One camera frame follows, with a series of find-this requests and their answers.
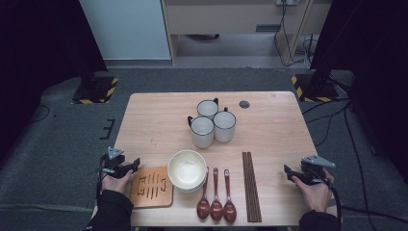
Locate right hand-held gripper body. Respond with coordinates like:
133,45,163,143
299,154,337,186

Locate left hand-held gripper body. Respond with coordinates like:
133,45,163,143
100,146,129,179

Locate wooden coaster with cutouts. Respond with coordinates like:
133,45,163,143
129,166,174,209

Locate row of brown chopsticks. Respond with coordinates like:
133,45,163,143
241,150,264,224

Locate red-brown wooden spoon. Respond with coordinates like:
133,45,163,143
195,166,212,221
209,167,224,222
222,168,238,224

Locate person's left hand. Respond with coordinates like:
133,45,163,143
101,170,135,194

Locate person's right hand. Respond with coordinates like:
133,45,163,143
291,168,337,214

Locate white ribbed cup black rim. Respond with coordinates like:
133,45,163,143
187,115,216,150
195,97,220,120
212,106,238,143

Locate black stand with striped base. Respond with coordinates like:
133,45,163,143
71,68,120,106
290,64,341,103

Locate dark curtain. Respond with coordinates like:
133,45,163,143
0,0,109,165
309,0,408,185

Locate white panel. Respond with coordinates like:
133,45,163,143
78,0,172,62

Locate swivel chair base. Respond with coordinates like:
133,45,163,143
185,33,221,42

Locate light wooden desk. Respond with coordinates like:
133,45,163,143
160,0,333,67

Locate left hand-held gripper cable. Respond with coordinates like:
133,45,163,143
94,153,112,207

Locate hand-held gripper cable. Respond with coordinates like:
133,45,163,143
94,153,112,207
316,174,344,231

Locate right hand-held gripper cable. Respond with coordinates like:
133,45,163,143
316,174,344,231

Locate long black floor cable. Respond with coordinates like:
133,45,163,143
343,104,374,231

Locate thick black floor cable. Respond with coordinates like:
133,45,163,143
336,205,408,225

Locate thin black floor cable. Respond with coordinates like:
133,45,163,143
30,103,52,124

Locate black cable bundle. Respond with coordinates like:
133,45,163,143
301,33,319,70

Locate black hanging cable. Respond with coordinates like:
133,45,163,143
272,2,306,68

